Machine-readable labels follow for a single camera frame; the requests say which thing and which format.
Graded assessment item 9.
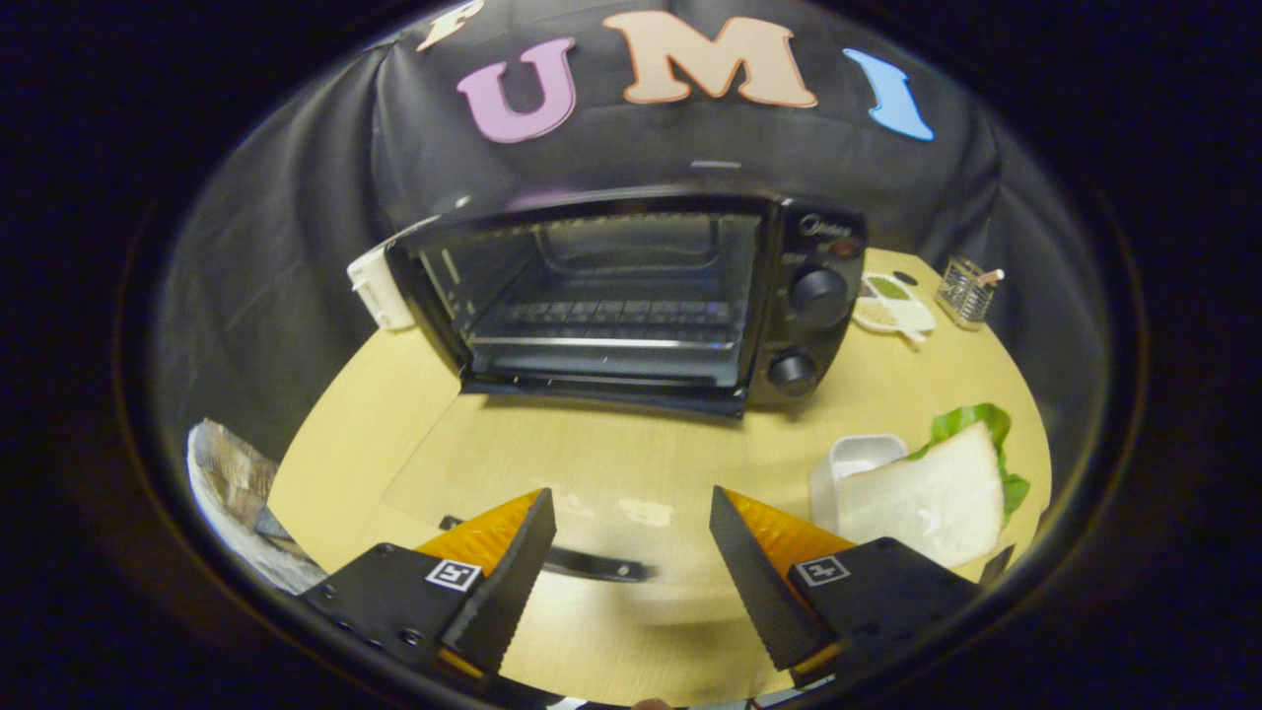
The grey patterned sheet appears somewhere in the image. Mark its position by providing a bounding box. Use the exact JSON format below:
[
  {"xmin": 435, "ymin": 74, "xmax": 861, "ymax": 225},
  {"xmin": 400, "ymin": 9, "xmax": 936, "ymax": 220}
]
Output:
[{"xmin": 186, "ymin": 418, "xmax": 328, "ymax": 595}]

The metal wire holder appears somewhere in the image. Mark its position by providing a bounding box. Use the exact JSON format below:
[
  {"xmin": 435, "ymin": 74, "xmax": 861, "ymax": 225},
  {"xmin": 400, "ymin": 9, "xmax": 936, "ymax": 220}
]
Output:
[{"xmin": 934, "ymin": 255, "xmax": 1006, "ymax": 330}]

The white divided dish with grains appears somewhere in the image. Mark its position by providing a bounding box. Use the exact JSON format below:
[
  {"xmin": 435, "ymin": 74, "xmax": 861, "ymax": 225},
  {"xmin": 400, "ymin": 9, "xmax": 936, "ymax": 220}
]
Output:
[{"xmin": 852, "ymin": 272, "xmax": 937, "ymax": 344}]

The white bread lettuce sandwich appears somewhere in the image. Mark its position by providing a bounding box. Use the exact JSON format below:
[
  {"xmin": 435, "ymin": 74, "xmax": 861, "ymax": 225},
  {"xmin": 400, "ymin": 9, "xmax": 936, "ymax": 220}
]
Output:
[{"xmin": 835, "ymin": 402, "xmax": 1032, "ymax": 571}]

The black backdrop cloth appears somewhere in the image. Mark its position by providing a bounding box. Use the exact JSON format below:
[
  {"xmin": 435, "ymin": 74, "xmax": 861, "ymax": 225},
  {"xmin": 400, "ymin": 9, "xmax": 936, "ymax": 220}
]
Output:
[{"xmin": 156, "ymin": 0, "xmax": 1097, "ymax": 464}]

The white plastic tray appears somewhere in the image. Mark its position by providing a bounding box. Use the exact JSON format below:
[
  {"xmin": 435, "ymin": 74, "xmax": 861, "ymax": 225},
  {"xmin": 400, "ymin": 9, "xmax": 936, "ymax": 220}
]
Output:
[{"xmin": 809, "ymin": 433, "xmax": 909, "ymax": 534}]

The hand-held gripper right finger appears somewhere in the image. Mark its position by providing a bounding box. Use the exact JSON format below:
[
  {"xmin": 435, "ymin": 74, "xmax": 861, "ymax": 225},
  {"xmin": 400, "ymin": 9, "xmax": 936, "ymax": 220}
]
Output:
[{"xmin": 710, "ymin": 484, "xmax": 984, "ymax": 689}]

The black toaster oven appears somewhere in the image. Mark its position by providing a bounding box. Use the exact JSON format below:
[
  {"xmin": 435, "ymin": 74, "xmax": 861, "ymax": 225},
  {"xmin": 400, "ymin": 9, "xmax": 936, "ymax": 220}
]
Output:
[{"xmin": 381, "ymin": 187, "xmax": 870, "ymax": 593}]

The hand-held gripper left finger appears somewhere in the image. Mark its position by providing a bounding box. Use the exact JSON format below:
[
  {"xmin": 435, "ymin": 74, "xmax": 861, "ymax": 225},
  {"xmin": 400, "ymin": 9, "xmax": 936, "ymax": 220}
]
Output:
[{"xmin": 299, "ymin": 487, "xmax": 558, "ymax": 679}]

